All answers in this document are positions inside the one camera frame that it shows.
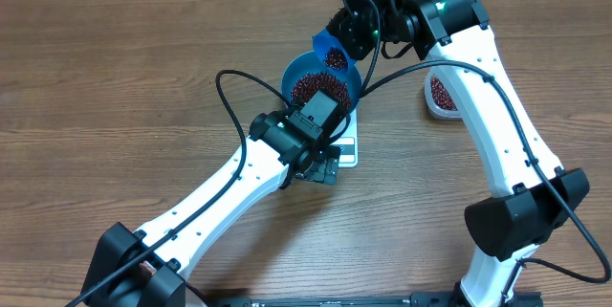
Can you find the blue plastic measuring scoop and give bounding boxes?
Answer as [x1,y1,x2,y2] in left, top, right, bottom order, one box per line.
[312,29,356,75]

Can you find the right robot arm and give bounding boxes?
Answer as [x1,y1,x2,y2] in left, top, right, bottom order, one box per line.
[325,0,589,306]

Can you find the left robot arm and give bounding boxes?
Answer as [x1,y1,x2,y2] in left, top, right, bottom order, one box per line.
[72,108,351,306]

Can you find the white digital kitchen scale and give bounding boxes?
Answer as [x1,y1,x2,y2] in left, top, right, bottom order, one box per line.
[333,109,359,168]

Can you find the blue metal bowl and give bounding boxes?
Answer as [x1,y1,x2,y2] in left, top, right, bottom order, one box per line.
[281,51,362,111]

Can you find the red adzuki beans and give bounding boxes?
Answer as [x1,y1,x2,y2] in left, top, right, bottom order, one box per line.
[290,47,458,112]

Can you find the clear plastic food container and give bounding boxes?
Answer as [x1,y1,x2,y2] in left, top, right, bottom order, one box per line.
[425,68,461,121]

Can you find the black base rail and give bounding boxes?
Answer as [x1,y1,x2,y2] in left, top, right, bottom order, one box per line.
[200,291,544,307]

